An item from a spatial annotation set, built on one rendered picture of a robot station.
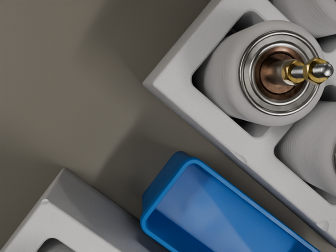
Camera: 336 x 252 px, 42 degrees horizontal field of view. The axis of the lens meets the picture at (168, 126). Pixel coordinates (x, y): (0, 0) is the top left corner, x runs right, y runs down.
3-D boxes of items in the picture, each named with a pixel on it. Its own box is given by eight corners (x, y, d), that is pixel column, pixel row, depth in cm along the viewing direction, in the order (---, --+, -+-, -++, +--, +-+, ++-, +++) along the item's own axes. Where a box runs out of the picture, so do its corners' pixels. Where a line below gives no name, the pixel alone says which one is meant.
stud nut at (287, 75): (307, 67, 36) (312, 67, 35) (299, 86, 36) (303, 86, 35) (286, 58, 36) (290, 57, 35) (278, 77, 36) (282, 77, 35)
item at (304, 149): (256, 170, 58) (319, 208, 41) (259, 97, 58) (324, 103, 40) (325, 170, 60) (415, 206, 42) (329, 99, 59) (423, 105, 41)
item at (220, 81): (275, 57, 57) (347, 45, 39) (246, 125, 58) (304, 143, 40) (208, 27, 56) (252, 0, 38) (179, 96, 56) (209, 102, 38)
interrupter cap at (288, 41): (331, 51, 40) (335, 50, 39) (298, 128, 40) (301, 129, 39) (257, 16, 38) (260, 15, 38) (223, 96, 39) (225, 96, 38)
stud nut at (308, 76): (330, 65, 32) (335, 65, 31) (320, 87, 32) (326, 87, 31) (306, 55, 32) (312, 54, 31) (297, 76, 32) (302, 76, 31)
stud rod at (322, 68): (293, 70, 38) (337, 66, 30) (288, 80, 38) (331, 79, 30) (282, 65, 37) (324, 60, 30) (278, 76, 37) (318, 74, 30)
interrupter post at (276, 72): (295, 66, 39) (311, 64, 36) (284, 91, 39) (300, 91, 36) (271, 55, 39) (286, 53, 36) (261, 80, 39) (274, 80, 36)
